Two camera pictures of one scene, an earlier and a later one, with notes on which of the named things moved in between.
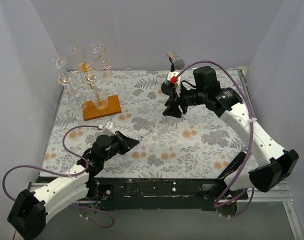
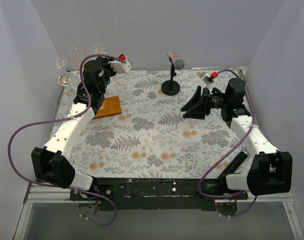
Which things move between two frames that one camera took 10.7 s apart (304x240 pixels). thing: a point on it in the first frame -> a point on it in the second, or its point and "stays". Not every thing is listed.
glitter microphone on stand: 178,63 stays
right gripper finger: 173,110 -> 197,111
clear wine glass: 160,124 -> 120,78
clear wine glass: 59,62 stays
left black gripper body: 122,142 -> 110,70
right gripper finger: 174,96 -> 194,101
